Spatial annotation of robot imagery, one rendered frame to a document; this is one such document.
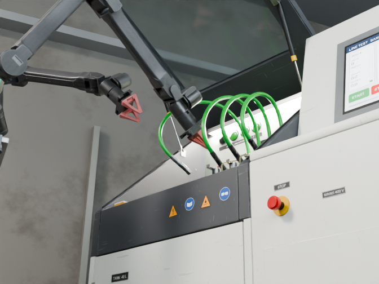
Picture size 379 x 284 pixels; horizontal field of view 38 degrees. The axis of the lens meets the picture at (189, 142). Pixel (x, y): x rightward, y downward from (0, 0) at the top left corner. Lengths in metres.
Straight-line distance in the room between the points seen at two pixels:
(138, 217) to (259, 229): 0.50
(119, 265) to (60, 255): 1.53
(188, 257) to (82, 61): 2.46
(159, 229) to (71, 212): 1.74
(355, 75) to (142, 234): 0.83
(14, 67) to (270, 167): 0.78
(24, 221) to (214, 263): 1.98
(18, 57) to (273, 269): 0.92
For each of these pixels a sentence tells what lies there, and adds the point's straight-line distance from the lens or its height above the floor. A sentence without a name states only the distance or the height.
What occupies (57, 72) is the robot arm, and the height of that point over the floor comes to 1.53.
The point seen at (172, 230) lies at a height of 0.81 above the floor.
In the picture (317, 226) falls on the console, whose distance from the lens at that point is 1.35.
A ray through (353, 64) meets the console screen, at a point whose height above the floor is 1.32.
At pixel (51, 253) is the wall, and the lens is 3.33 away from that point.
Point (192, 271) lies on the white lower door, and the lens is 1.58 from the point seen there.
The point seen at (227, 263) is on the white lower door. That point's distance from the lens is 1.50.
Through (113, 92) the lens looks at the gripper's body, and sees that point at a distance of 2.12.
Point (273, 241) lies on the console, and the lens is 1.42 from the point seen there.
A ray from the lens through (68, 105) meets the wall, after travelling 3.67.
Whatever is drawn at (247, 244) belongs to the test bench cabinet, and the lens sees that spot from 1.47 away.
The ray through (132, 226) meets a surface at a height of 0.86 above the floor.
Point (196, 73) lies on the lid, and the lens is 2.37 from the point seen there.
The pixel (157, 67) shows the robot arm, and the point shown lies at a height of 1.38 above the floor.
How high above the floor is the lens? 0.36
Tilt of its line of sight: 25 degrees up
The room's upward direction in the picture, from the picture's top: 1 degrees clockwise
